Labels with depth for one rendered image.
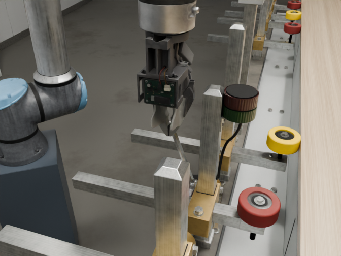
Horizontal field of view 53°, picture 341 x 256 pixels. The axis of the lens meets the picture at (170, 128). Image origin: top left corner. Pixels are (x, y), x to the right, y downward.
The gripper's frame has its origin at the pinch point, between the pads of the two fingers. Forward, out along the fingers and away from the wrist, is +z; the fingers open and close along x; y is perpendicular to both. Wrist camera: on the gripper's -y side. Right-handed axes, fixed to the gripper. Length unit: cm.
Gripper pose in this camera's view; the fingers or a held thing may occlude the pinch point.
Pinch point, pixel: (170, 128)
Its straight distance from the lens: 67.0
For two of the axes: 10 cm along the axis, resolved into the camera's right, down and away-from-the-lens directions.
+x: 9.5, 1.7, -2.6
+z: -0.1, 8.5, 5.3
